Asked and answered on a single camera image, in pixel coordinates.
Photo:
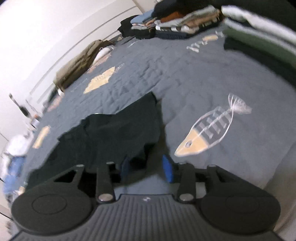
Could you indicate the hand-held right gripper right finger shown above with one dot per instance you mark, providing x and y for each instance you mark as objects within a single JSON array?
[{"x": 167, "y": 168}]

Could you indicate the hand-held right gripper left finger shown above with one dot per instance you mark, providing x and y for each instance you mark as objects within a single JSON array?
[{"x": 123, "y": 166}]

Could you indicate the black t-shirt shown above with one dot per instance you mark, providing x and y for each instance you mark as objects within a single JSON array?
[{"x": 111, "y": 139}]

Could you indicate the grey printed quilt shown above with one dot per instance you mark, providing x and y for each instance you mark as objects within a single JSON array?
[{"x": 196, "y": 81}]

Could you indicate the light grey hoodie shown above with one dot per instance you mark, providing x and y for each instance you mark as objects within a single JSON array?
[{"x": 18, "y": 143}]

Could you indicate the blue printed pillow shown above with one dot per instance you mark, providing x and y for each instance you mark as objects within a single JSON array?
[{"x": 13, "y": 171}]

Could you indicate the folded brown blanket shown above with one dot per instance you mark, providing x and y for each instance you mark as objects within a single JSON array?
[{"x": 76, "y": 67}]

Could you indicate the white pillow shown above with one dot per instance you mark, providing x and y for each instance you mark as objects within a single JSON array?
[{"x": 103, "y": 53}]

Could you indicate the white bed headboard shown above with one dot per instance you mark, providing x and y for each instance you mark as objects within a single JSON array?
[{"x": 48, "y": 78}]

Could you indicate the black clothing heap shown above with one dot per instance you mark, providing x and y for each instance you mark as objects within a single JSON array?
[{"x": 126, "y": 25}]

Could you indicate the pile of folded sweaters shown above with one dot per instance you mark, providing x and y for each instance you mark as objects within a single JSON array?
[{"x": 254, "y": 34}]

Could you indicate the black wall-mounted device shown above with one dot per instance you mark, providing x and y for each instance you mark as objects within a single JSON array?
[{"x": 24, "y": 110}]

